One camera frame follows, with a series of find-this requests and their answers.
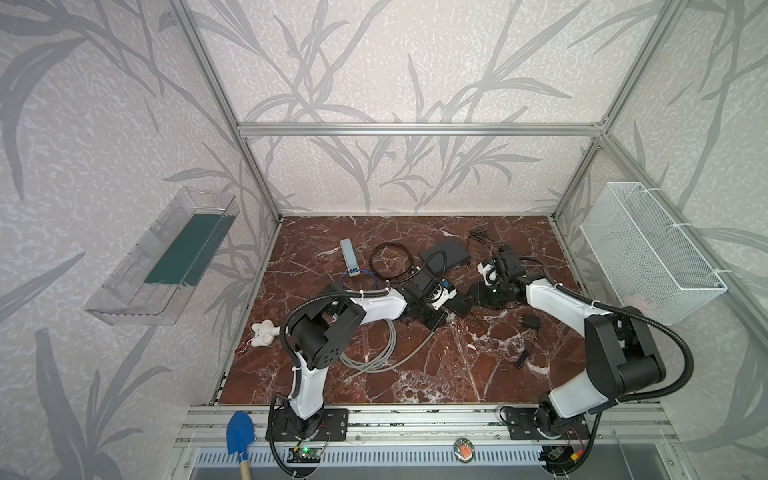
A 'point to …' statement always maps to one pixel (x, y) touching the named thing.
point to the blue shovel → (240, 434)
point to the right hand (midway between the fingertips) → (470, 290)
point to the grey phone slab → (350, 257)
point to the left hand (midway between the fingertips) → (448, 314)
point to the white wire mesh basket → (654, 272)
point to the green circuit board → (304, 455)
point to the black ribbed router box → (463, 303)
